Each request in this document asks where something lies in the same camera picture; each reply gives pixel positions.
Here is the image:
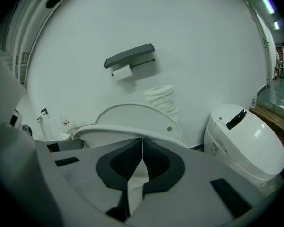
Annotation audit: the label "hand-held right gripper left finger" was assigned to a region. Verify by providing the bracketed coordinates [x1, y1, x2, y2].
[95, 138, 143, 222]

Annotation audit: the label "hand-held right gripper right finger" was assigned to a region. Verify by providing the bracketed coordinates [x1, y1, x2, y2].
[142, 138, 186, 194]

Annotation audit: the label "white toilet seat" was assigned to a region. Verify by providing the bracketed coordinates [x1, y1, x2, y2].
[73, 124, 189, 149]

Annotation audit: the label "white toilet bowl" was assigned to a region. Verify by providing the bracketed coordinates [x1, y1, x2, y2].
[82, 136, 149, 216]

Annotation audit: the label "white toilet lid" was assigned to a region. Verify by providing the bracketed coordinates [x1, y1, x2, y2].
[94, 103, 186, 143]

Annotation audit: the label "white smart toilet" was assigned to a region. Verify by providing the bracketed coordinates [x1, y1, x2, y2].
[204, 103, 284, 181]

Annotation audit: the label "white toilet paper roll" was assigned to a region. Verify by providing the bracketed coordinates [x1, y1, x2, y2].
[111, 64, 134, 81]

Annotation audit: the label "grey toilet paper holder shelf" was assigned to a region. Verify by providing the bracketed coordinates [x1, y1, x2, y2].
[103, 42, 156, 70]

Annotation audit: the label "clear plastic bottle red label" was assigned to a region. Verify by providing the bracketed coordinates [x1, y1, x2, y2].
[59, 114, 71, 128]

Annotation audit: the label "stack of white paper rolls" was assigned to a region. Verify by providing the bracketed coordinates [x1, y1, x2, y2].
[143, 85, 180, 123]

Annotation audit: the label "wooden platform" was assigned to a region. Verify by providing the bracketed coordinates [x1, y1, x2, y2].
[248, 106, 284, 156]

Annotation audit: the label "long ceiling light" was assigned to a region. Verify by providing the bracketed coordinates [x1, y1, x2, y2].
[261, 0, 275, 15]

